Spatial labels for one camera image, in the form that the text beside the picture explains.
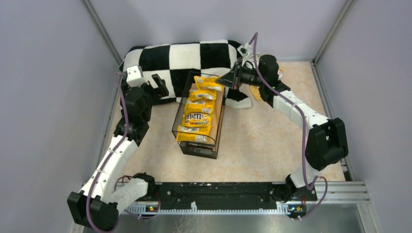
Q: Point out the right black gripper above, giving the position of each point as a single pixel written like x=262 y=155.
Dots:
x=238 y=76

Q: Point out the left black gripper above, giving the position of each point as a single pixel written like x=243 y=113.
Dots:
x=154 y=86

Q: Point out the yellow candy bag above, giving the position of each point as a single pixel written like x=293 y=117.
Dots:
x=205 y=107
x=208 y=83
x=193 y=134
x=196 y=95

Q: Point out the yellow candy bag back side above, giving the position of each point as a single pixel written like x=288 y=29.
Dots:
x=205 y=107

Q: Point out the yellow peanut M&M bag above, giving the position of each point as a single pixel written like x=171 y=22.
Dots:
x=194 y=120

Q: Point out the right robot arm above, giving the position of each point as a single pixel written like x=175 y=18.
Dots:
x=324 y=140

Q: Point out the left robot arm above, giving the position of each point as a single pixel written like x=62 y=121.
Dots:
x=99 y=202

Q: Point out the yellow candy bag on shelf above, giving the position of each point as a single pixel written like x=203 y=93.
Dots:
x=193 y=134

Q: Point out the yellow cloth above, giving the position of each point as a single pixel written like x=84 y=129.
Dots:
x=255 y=92

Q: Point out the black white checkered pillow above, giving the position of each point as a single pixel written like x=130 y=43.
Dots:
x=176 y=62

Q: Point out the patterned white cloth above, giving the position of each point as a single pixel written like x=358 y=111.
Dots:
x=280 y=73

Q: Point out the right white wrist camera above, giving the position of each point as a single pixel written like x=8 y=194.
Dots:
x=245 y=51

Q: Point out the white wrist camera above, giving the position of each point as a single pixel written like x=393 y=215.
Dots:
x=134 y=76
x=245 y=51

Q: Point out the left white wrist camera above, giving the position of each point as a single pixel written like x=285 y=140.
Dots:
x=134 y=76

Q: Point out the black wire shelf wooden top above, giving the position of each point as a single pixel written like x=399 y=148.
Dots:
x=201 y=149

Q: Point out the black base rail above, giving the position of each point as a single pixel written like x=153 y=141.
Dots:
x=231 y=198

